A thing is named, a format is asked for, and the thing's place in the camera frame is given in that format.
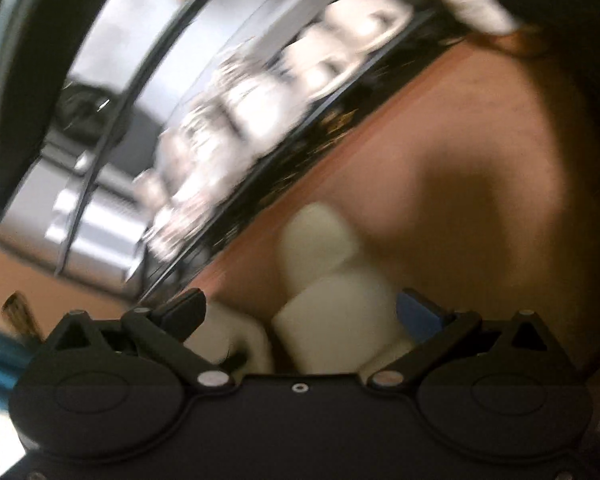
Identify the white box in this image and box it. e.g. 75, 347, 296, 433
45, 160, 146, 286

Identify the white chunky sneaker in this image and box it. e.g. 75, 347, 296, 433
160, 85, 251, 181
220, 45, 311, 131

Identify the blue cloth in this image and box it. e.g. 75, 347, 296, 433
0, 322, 33, 396

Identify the dark round object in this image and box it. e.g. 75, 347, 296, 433
62, 80, 126, 126

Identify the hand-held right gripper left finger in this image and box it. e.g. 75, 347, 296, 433
45, 288, 238, 393

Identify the brown board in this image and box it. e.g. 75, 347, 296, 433
0, 245, 146, 341

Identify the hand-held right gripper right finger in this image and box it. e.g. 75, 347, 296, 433
367, 288, 552, 392

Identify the black metal shoe rack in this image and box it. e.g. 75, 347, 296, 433
0, 0, 456, 306

